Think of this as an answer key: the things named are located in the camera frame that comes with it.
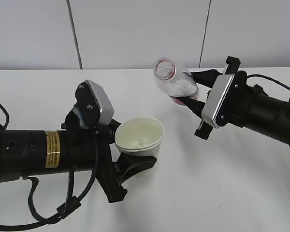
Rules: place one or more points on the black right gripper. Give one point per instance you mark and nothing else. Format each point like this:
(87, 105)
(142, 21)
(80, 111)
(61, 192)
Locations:
(207, 78)

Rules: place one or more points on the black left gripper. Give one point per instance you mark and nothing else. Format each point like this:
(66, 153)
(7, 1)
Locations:
(89, 149)

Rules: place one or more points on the white paper cup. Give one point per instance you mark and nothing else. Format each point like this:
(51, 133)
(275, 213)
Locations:
(140, 137)

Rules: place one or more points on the clear water bottle red label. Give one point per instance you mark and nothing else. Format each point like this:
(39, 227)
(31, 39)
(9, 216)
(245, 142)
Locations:
(175, 80)

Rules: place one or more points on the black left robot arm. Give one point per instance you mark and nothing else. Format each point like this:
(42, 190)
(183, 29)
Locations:
(28, 153)

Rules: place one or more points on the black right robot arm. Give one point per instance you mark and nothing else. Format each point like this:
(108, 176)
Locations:
(261, 113)

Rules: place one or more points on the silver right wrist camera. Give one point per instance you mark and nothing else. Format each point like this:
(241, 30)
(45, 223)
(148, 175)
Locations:
(216, 98)

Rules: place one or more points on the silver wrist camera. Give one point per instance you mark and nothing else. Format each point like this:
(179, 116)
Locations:
(93, 106)
(216, 98)

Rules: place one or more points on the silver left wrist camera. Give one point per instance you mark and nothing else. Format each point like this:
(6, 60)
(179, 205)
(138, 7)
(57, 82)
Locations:
(93, 106)

